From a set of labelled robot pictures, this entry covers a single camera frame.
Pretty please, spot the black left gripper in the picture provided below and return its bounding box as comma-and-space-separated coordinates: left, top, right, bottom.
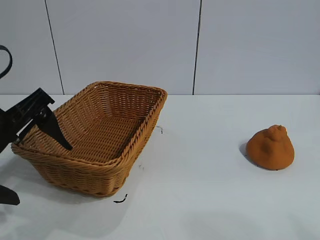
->
0, 87, 74, 206

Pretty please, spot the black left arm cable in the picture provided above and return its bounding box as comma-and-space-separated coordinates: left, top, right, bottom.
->
0, 45, 13, 78

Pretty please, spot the tan woven wicker basket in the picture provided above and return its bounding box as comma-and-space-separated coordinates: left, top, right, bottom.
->
10, 80, 169, 199

